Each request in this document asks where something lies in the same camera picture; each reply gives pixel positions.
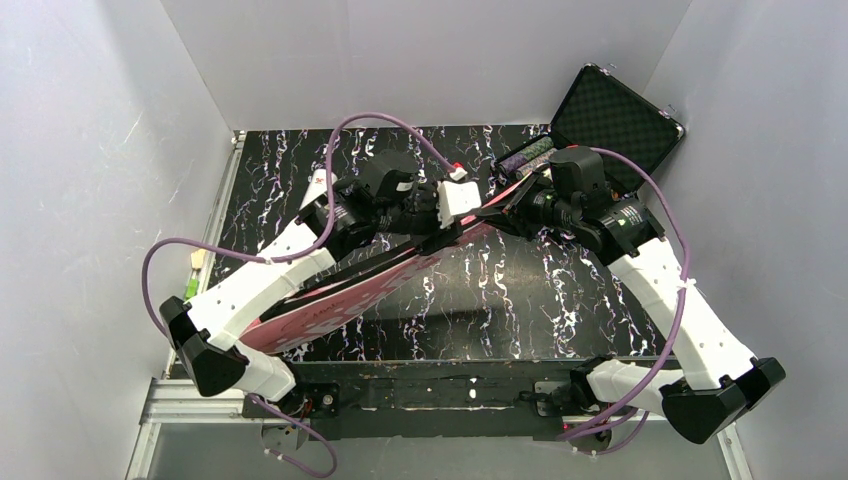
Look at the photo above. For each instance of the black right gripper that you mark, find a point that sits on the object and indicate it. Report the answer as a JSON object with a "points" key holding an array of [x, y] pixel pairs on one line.
{"points": [[515, 214]]}

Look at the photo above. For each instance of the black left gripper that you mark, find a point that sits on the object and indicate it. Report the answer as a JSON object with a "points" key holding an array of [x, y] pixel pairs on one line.
{"points": [[436, 240]]}

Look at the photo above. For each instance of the white shuttlecock tube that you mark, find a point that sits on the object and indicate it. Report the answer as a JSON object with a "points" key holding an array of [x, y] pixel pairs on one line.
{"points": [[317, 186]]}

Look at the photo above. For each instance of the pink racket bag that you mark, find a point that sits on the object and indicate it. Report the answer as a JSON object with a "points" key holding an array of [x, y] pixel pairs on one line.
{"points": [[275, 310]]}

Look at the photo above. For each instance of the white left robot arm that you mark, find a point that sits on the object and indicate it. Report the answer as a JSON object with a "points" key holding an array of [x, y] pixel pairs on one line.
{"points": [[203, 332]]}

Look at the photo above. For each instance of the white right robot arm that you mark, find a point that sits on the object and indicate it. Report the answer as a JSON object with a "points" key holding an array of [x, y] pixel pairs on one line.
{"points": [[704, 378]]}

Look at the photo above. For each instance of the poker chip rows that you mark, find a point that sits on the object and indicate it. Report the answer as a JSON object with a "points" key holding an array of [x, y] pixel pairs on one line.
{"points": [[513, 162]]}

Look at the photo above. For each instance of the black foam-lined case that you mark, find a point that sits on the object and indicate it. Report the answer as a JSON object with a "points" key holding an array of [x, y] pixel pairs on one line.
{"points": [[598, 110]]}

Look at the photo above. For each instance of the beige wooden block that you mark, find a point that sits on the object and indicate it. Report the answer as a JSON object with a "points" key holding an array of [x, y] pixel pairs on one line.
{"points": [[197, 259]]}

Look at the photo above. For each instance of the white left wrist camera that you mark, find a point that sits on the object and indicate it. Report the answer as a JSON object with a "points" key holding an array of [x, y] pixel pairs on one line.
{"points": [[456, 197]]}

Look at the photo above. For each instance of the green clip on rail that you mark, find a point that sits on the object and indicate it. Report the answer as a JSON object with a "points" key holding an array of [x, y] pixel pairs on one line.
{"points": [[191, 288]]}

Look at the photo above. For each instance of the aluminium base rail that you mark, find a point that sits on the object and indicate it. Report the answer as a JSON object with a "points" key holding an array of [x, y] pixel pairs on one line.
{"points": [[409, 420]]}

